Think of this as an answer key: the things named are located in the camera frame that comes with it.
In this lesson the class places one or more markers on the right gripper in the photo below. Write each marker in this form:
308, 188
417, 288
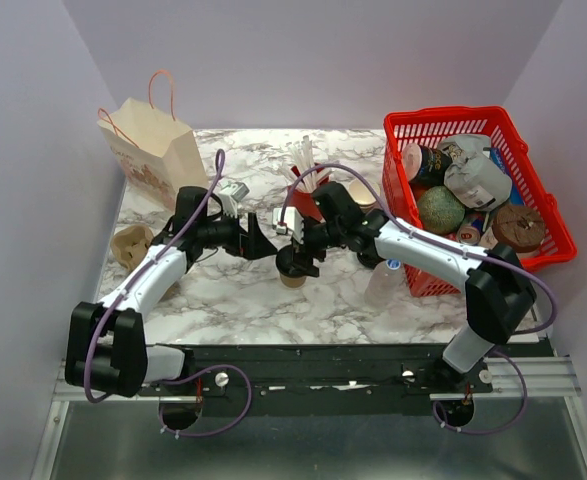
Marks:
306, 248

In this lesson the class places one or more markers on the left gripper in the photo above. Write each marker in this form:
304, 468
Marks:
252, 244

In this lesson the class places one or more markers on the black coffee cup lid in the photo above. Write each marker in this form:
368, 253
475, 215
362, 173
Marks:
283, 259

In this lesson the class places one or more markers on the brown paper coffee cup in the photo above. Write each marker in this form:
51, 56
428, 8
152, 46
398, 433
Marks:
293, 282

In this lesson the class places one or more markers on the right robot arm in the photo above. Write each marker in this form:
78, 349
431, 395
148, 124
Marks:
498, 292

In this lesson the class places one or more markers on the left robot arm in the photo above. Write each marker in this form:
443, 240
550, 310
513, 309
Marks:
107, 348

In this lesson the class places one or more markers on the paper takeout bag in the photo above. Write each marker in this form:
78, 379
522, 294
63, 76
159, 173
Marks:
156, 151

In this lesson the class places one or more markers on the red straw cup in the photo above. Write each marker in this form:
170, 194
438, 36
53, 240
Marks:
301, 198

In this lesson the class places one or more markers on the stack of black lids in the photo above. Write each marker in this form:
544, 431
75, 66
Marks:
369, 260

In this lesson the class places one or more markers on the clear plastic water bottle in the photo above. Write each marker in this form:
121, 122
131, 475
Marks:
383, 284

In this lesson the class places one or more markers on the cardboard cup carrier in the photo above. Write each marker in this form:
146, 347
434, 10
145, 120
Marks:
130, 245

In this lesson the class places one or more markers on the green melon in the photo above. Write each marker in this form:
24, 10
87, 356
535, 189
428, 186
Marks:
440, 211

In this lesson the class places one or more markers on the dark chip canister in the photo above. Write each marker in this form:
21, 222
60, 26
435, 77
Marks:
424, 166

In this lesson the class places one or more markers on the grey crumpled bag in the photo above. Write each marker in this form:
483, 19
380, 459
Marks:
474, 179

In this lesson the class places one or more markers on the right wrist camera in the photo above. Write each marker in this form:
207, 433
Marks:
288, 221

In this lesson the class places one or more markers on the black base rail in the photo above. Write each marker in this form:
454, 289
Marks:
319, 380

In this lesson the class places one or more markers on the aluminium frame rail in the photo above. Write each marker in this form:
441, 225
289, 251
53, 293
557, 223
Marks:
544, 378

